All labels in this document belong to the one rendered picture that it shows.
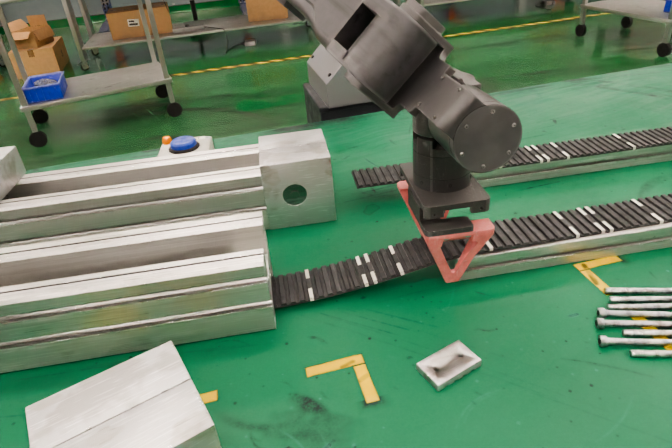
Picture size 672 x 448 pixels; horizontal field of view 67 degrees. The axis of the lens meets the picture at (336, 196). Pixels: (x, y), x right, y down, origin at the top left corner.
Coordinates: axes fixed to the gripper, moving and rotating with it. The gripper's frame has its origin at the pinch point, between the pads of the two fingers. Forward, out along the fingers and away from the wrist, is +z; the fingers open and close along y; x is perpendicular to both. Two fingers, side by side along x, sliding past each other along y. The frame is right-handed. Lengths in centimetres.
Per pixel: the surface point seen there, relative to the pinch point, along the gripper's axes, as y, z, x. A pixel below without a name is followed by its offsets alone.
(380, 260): -1.4, 0.8, -6.5
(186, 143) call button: -29.9, -5.4, -30.6
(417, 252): -0.9, 0.0, -2.4
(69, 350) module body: 5.6, 1.0, -38.3
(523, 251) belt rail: 1.6, 0.1, 8.7
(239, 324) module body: 5.2, 1.2, -22.1
